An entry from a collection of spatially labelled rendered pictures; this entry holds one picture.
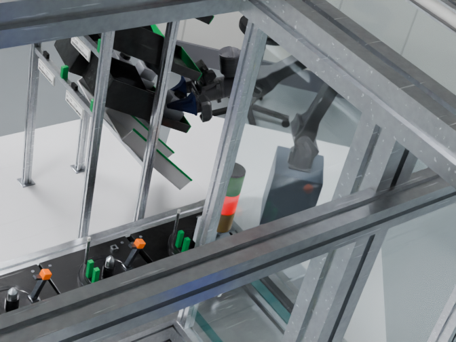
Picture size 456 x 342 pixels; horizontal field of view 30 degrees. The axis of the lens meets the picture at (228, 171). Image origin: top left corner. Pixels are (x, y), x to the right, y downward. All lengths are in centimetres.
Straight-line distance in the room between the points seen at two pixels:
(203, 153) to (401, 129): 198
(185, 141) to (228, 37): 209
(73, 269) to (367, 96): 141
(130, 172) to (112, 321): 195
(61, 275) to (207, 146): 86
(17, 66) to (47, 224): 234
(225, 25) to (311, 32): 394
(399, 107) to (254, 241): 17
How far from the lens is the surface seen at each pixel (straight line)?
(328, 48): 81
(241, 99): 160
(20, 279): 206
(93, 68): 211
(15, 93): 441
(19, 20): 78
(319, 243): 75
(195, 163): 267
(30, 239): 232
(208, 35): 480
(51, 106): 434
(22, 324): 62
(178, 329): 204
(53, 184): 250
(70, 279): 207
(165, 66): 202
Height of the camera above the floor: 245
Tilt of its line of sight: 37 degrees down
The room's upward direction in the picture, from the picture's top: 14 degrees clockwise
